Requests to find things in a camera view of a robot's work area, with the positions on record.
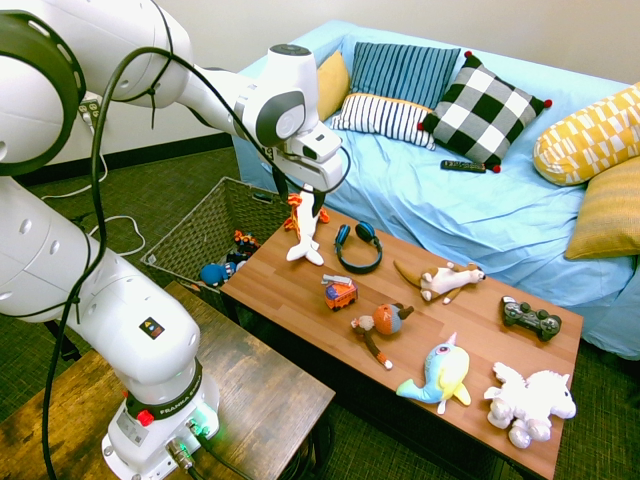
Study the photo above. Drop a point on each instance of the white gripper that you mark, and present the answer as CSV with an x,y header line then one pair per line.
x,y
311,162

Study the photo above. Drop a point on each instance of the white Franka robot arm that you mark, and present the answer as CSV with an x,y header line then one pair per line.
x,y
150,325

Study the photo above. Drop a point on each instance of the orange striped plush toy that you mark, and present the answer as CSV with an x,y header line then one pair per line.
x,y
290,220

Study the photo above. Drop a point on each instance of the white plush shark toy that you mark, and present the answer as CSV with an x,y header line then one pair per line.
x,y
303,235

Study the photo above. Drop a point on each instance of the black orange toy truck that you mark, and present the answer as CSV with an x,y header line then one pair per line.
x,y
246,244

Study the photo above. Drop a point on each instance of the woven wicker basket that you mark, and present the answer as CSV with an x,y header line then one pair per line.
x,y
200,235

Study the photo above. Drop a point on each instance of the orange toy car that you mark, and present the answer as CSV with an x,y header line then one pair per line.
x,y
341,296

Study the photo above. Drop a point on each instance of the blue round plush toy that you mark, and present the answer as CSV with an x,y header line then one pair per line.
x,y
212,275

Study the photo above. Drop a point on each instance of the blue black headphones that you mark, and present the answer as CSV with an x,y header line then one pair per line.
x,y
372,257

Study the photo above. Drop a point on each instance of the white navy striped pillow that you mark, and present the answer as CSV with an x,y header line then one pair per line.
x,y
380,117

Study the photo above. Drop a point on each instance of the plain mustard yellow pillow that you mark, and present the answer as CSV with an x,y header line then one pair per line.
x,y
331,85

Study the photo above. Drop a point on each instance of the wooden coffee table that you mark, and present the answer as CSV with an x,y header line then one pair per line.
x,y
310,320

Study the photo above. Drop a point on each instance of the brown knitted monkey plush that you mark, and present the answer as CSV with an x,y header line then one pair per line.
x,y
385,320

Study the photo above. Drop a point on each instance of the light blue covered sofa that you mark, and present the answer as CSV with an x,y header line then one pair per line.
x,y
450,215

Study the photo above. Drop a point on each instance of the blue striped pillow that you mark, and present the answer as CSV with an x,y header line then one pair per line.
x,y
400,70

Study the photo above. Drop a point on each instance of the black remote control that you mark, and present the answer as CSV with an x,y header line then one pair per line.
x,y
462,166

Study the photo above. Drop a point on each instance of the brown white plush kangaroo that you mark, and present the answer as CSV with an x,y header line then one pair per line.
x,y
442,280

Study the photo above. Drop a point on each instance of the black white checkered pillow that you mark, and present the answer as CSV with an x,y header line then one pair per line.
x,y
480,110

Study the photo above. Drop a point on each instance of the dark rustic wooden table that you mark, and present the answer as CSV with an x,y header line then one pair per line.
x,y
260,400

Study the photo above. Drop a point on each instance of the blue yellow narwhal plush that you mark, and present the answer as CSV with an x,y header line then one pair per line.
x,y
445,370

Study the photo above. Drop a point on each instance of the black game controller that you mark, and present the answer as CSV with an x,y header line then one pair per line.
x,y
530,317

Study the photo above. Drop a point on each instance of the yellow white patterned bolster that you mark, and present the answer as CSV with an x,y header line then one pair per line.
x,y
585,140

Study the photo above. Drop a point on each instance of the white unicorn plush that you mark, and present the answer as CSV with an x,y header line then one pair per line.
x,y
535,400

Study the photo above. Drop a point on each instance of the yellow striped pillow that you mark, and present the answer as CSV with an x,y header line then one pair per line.
x,y
612,215

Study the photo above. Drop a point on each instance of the white wall outlet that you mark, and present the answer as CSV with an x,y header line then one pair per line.
x,y
91,111

